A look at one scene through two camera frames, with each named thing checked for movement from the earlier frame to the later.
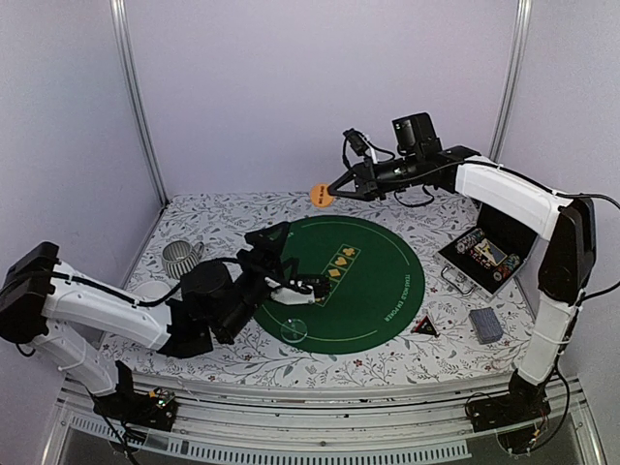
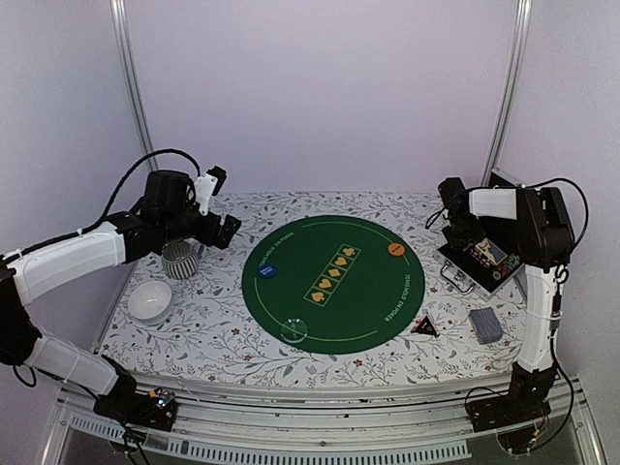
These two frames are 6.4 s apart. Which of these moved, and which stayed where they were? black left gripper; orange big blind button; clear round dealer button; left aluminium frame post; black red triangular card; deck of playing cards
Moved: orange big blind button; black left gripper
Stayed: clear round dealer button; deck of playing cards; left aluminium frame post; black red triangular card
